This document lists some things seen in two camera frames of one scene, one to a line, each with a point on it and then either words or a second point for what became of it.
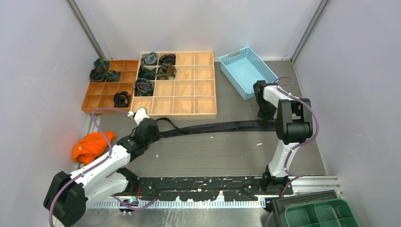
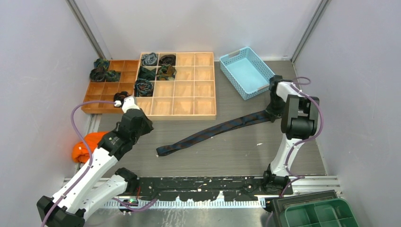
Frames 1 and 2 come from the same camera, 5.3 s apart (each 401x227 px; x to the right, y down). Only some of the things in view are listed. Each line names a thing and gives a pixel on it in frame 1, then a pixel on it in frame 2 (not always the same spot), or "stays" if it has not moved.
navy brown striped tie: x=257 y=125 to x=167 y=149
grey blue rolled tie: x=150 y=59 stays
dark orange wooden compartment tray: x=100 y=94 stays
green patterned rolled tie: x=166 y=72 stays
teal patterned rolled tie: x=101 y=62 stays
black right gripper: x=269 y=117 to x=274 y=113
